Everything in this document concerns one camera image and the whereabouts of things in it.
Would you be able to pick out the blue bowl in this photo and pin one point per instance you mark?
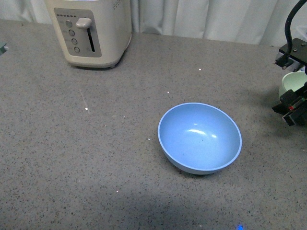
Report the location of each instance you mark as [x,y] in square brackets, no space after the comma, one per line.
[199,138]

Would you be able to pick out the white curtain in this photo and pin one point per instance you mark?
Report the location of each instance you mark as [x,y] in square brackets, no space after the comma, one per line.
[258,22]

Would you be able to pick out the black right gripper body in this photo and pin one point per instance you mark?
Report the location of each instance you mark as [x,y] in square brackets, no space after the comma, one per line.
[293,112]

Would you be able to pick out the green bowl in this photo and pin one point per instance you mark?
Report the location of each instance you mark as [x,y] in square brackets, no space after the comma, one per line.
[293,85]

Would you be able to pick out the cream toaster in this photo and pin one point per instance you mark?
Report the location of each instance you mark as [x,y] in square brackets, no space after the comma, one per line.
[92,33]

